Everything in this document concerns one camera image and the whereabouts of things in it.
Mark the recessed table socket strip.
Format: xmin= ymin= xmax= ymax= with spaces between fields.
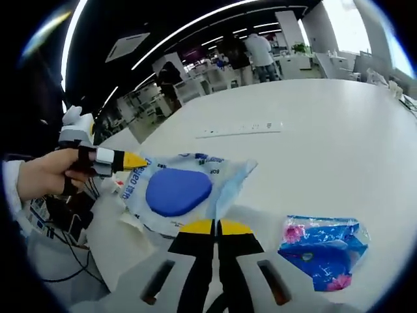
xmin=194 ymin=120 xmax=282 ymax=140

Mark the green potted plant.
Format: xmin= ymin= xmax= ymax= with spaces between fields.
xmin=291 ymin=41 xmax=311 ymax=55

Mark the ceiling air vent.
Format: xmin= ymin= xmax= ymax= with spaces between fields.
xmin=105 ymin=31 xmax=151 ymax=63

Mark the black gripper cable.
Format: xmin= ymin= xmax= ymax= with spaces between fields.
xmin=41 ymin=224 xmax=109 ymax=285

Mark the white table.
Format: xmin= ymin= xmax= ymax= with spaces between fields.
xmin=87 ymin=78 xmax=417 ymax=313

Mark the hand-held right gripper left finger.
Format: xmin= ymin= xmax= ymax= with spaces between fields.
xmin=74 ymin=218 xmax=216 ymax=313

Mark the person's left hand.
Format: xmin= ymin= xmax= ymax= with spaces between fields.
xmin=19 ymin=148 xmax=96 ymax=200

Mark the wet wipes pack blue lid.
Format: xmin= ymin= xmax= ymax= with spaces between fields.
xmin=119 ymin=151 xmax=259 ymax=243

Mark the blue flowered tissue pack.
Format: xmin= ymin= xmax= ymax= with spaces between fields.
xmin=277 ymin=214 xmax=371 ymax=293

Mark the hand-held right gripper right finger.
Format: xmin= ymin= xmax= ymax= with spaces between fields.
xmin=218 ymin=218 xmax=356 ymax=313

